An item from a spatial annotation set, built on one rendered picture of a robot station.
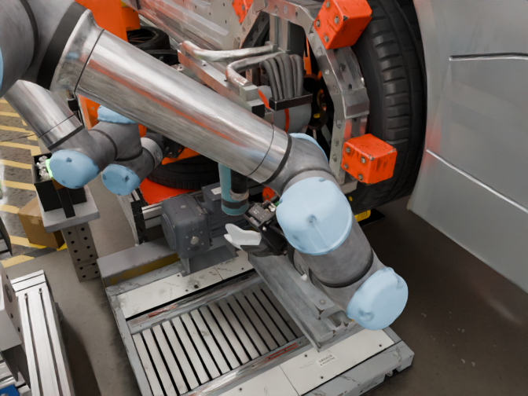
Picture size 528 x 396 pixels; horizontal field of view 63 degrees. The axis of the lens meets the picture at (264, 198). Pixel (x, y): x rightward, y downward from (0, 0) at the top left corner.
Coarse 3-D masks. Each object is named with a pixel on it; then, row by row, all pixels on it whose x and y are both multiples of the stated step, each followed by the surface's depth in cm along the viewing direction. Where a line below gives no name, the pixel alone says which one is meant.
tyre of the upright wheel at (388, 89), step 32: (320, 0) 99; (384, 0) 91; (384, 32) 88; (416, 32) 91; (384, 64) 88; (416, 64) 90; (384, 96) 89; (416, 96) 91; (384, 128) 92; (416, 128) 94; (416, 160) 100; (352, 192) 109; (384, 192) 103
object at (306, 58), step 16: (304, 48) 113; (352, 48) 94; (304, 64) 115; (304, 80) 119; (320, 80) 111; (320, 112) 122; (304, 128) 125; (320, 128) 118; (368, 128) 97; (320, 144) 121
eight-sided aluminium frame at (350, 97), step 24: (264, 0) 104; (288, 0) 97; (264, 24) 116; (312, 24) 90; (240, 48) 123; (312, 48) 93; (336, 48) 94; (240, 72) 128; (336, 72) 89; (336, 96) 89; (360, 96) 90; (336, 120) 92; (360, 120) 92; (336, 144) 95; (336, 168) 98
